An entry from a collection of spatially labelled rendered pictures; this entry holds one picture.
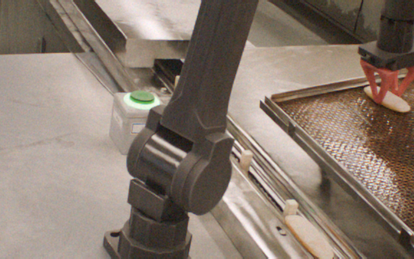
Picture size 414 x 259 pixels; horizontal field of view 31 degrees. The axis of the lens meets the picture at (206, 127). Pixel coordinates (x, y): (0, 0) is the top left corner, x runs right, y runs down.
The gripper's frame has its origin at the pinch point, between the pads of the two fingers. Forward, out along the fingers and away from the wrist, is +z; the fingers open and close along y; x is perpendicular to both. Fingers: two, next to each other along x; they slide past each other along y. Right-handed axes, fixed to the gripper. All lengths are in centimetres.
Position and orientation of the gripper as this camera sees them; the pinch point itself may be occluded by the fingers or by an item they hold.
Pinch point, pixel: (387, 96)
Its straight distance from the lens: 132.0
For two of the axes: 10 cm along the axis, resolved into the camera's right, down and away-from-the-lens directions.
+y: -8.6, 2.4, -4.4
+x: 5.0, 4.3, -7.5
